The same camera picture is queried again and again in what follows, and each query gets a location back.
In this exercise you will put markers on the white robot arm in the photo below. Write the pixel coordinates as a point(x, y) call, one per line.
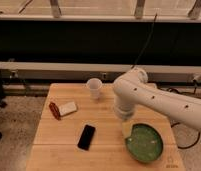
point(131, 89)

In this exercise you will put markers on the white eraser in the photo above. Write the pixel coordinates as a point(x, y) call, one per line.
point(67, 108)

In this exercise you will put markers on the white plastic cup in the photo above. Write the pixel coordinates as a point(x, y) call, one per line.
point(94, 86)

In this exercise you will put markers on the translucent pusher tool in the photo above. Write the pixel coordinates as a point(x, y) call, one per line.
point(127, 128)

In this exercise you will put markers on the brown snack bar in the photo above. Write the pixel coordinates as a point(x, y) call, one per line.
point(54, 110)

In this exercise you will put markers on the black smartphone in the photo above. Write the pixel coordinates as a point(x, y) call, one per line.
point(86, 137)

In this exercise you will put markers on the green plate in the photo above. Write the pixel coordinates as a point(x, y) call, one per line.
point(144, 143)

